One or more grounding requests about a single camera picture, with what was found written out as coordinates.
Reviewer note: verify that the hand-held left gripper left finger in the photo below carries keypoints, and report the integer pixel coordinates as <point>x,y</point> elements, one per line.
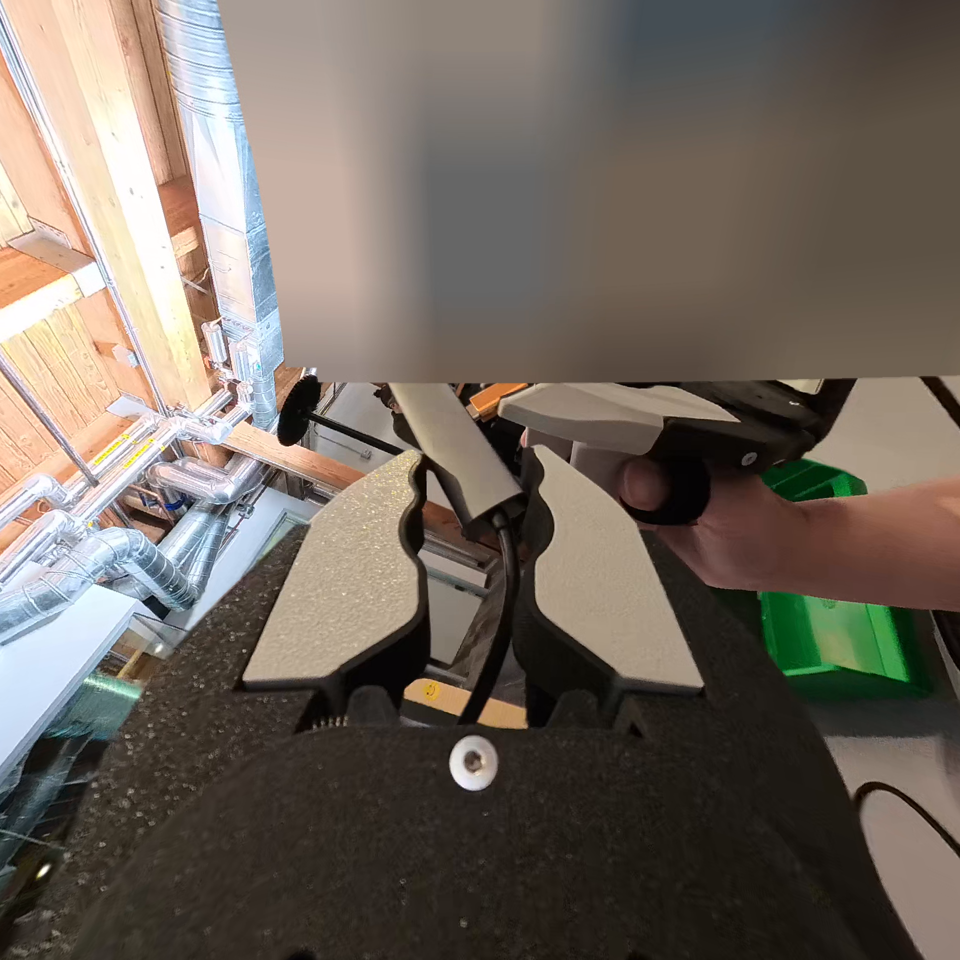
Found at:
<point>337,585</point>

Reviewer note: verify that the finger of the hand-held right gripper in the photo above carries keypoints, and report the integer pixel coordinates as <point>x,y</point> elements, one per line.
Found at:
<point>592,409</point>

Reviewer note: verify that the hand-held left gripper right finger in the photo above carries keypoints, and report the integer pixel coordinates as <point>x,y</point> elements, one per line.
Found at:
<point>600,592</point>

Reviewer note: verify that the person's right forearm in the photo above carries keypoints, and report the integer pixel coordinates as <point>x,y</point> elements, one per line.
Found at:
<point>885,547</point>

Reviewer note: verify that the spiral metal duct elbow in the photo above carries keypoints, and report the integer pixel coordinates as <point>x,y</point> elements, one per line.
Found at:
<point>127,559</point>

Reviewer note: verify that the person's right hand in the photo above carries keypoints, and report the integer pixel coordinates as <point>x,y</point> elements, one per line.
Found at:
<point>742,532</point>

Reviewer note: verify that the black round brush on rod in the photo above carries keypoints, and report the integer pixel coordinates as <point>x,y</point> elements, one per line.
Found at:
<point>298,409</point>

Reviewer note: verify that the silver insulated pipes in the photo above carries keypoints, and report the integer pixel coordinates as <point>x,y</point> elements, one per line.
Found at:
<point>187,480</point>

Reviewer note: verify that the green plastic bin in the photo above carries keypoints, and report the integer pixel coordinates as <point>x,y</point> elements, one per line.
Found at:
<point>825,637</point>

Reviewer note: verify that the insulated rectangular ceiling duct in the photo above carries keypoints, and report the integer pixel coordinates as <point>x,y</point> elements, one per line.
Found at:
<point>232,225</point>

